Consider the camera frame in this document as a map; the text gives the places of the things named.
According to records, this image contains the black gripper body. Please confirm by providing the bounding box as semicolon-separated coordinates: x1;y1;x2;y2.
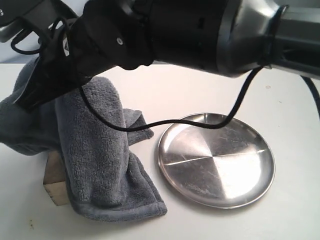
12;22;88;112

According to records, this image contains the grey fluffy towel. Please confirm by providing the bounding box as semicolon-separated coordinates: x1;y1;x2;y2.
0;59;167;222

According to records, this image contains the wooden block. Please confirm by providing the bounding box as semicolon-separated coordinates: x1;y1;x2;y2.
43;151;70;206

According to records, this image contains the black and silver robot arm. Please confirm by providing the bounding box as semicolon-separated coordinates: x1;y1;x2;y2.
15;0;320;111

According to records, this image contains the white backdrop sheet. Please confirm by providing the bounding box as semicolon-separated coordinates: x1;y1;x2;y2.
0;0;83;65

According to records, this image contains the round stainless steel plate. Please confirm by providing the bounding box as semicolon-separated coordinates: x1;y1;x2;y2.
156;119;276;209

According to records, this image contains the black camera cable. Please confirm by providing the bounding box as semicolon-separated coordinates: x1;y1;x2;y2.
9;4;288;131

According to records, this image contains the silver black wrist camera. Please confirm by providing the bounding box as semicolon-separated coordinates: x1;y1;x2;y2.
0;0;61;43

